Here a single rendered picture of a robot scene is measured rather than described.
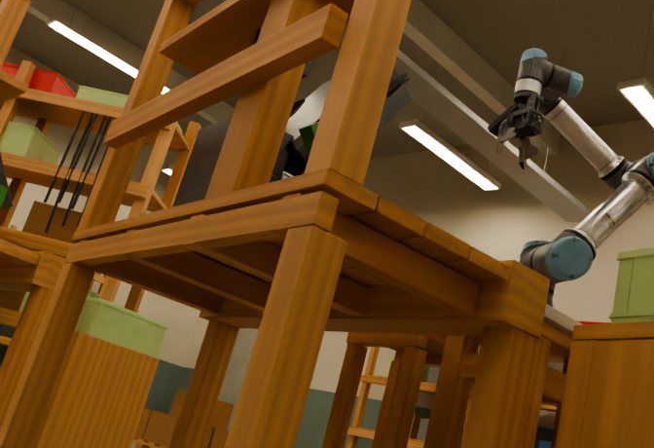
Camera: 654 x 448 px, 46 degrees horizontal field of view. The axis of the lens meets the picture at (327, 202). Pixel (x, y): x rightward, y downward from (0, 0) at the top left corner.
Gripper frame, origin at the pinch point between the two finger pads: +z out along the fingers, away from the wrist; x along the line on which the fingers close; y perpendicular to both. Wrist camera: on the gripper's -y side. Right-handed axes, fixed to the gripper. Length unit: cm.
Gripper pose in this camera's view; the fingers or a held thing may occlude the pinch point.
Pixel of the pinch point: (509, 160)
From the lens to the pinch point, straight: 226.9
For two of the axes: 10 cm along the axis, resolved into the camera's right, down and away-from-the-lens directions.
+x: 7.6, 3.9, 5.2
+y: 5.9, -1.1, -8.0
